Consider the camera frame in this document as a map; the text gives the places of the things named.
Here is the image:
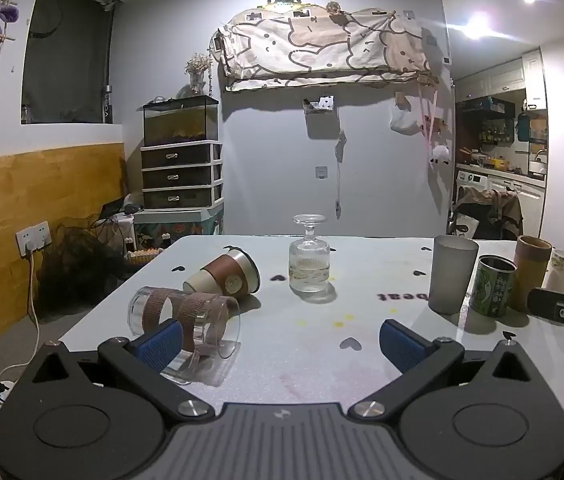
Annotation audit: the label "white washing machine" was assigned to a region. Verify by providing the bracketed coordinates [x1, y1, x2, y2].
[454, 170, 495, 202]

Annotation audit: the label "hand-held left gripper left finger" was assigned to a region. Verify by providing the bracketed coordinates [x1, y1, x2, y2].
[17, 320, 215, 420]

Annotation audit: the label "egg carton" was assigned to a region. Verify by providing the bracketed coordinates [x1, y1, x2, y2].
[127, 247, 163, 265]

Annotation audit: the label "glass fish tank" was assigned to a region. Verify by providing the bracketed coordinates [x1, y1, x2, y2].
[142, 95, 220, 147]

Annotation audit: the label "ceiling light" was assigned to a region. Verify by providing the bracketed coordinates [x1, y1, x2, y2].
[462, 0, 542, 43]

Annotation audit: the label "white power cable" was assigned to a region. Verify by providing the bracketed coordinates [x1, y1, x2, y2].
[0, 252, 43, 381]

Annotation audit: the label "plastic drawer unit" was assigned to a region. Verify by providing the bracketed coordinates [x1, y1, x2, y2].
[140, 141, 223, 210]

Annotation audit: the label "hanging grey cord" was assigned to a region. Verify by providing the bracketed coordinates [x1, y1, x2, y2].
[334, 130, 347, 218]

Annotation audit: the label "white kitchen wall cabinets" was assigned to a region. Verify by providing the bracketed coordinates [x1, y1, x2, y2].
[454, 30, 564, 111]

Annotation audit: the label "teal painted cabinet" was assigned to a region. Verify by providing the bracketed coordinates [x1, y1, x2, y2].
[133, 200, 225, 252]

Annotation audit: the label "pink hanging straps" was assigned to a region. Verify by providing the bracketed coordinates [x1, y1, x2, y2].
[418, 80, 451, 167]

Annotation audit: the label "tall brown cup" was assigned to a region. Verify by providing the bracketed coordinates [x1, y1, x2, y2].
[508, 235, 553, 312]

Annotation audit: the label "green printed can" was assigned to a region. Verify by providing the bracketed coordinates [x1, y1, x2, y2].
[469, 255, 518, 318]

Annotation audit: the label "frosted grey tumbler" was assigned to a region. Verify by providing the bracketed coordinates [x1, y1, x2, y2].
[429, 235, 480, 315]

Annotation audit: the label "clear glass cup brown bands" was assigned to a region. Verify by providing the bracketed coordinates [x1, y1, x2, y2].
[127, 286, 241, 386]

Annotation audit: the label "black mesh net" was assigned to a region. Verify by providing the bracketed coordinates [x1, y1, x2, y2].
[37, 225, 135, 311]

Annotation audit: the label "bear print cloth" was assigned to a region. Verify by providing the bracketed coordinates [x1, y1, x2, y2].
[213, 6, 430, 92]

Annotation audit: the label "small wall holder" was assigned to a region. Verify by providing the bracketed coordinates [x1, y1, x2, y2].
[303, 95, 337, 117]

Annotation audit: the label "dark window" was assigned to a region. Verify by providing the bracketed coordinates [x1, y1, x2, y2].
[21, 0, 117, 125]

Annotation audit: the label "vase of dried flowers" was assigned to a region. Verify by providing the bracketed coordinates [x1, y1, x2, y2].
[185, 53, 213, 96]

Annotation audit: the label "clear stemmed glass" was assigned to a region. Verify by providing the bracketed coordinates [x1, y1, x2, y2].
[289, 214, 331, 295]

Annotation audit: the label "chair draped with clothes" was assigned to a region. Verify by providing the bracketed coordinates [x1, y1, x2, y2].
[449, 185, 523, 242]

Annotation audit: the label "white plastic bag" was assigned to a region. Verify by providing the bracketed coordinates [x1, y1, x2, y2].
[390, 92, 425, 136]

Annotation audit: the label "white patterned paper cup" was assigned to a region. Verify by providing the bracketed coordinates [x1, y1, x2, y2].
[544, 248, 564, 292]

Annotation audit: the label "paper cup with brown sleeve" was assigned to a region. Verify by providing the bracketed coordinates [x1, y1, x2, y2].
[183, 246, 261, 298]

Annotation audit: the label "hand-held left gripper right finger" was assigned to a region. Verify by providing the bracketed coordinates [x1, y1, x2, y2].
[348, 318, 555, 420]

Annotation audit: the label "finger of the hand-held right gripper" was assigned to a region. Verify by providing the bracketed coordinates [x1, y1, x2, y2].
[528, 287, 564, 322]

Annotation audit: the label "white wall socket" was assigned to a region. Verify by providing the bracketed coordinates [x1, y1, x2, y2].
[15, 221, 53, 256]

